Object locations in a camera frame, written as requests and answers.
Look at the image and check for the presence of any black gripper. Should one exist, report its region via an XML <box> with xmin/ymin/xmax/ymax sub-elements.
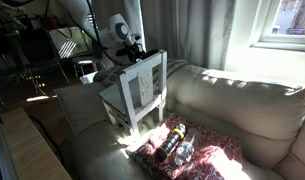
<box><xmin>115</xmin><ymin>41</ymin><xmax>160</xmax><ymax>65</ymax></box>

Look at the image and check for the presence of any white wooden chair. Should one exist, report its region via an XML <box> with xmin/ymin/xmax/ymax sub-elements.
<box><xmin>98</xmin><ymin>49</ymin><xmax>169</xmax><ymax>138</ymax></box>

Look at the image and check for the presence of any dark plaid blanket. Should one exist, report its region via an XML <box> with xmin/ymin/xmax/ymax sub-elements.
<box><xmin>92</xmin><ymin>64</ymin><xmax>127</xmax><ymax>88</ymax></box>

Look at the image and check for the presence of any round white stool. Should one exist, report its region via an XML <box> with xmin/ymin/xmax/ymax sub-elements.
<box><xmin>70</xmin><ymin>35</ymin><xmax>106</xmax><ymax>78</ymax></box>

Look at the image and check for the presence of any grey curtain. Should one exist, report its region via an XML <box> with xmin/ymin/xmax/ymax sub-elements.
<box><xmin>91</xmin><ymin>0</ymin><xmax>237</xmax><ymax>71</ymax></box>

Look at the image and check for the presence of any beige loose cushion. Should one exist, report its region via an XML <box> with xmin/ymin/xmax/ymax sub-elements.
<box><xmin>53</xmin><ymin>82</ymin><xmax>110</xmax><ymax>136</ymax></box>

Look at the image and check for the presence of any dark bottle with yellow label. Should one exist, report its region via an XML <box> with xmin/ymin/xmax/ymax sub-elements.
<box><xmin>154</xmin><ymin>122</ymin><xmax>188</xmax><ymax>163</ymax></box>

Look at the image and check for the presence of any clear plastic water bottle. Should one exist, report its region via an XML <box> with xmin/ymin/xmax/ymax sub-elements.
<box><xmin>174</xmin><ymin>132</ymin><xmax>198</xmax><ymax>167</ymax></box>

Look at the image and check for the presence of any beige fabric sofa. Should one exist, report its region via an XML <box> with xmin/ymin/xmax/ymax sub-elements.
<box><xmin>60</xmin><ymin>59</ymin><xmax>305</xmax><ymax>180</ymax></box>

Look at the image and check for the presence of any red white patterned cloth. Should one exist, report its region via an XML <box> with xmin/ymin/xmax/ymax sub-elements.
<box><xmin>127</xmin><ymin>113</ymin><xmax>244</xmax><ymax>180</ymax></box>

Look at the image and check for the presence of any light wooden table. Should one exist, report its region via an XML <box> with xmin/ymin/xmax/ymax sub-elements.
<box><xmin>0</xmin><ymin>106</ymin><xmax>73</xmax><ymax>180</ymax></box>

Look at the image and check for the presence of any white framed window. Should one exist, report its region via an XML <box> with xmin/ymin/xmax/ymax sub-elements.
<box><xmin>251</xmin><ymin>0</ymin><xmax>305</xmax><ymax>53</ymax></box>

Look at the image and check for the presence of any black cable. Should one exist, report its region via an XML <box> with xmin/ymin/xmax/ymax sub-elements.
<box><xmin>26</xmin><ymin>114</ymin><xmax>66</xmax><ymax>164</ymax></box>

